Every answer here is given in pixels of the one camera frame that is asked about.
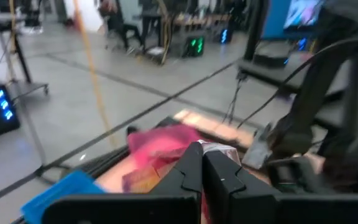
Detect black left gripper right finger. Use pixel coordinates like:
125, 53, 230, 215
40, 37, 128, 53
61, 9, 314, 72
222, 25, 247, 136
203, 151, 358, 224

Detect blue plastic basket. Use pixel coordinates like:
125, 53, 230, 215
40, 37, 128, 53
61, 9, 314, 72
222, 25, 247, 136
20, 170, 107, 224

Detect red snack packet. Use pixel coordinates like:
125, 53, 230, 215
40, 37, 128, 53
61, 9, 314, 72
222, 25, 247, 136
122, 139, 242, 194

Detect pink translucent plastic bin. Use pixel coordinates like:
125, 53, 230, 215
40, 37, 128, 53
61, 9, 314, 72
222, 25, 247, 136
126, 124, 204, 175

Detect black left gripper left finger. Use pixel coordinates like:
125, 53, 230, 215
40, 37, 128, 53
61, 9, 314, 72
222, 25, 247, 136
42, 141, 204, 224

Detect black computer green lights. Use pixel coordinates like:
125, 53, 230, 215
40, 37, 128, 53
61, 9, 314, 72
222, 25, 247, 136
181, 34, 206, 58

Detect metal wheeled cart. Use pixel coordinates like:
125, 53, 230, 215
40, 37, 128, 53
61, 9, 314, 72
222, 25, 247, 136
0, 12, 50, 98

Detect yellow hanging cable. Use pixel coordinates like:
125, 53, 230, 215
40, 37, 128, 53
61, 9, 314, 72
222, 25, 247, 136
72, 0, 119, 147

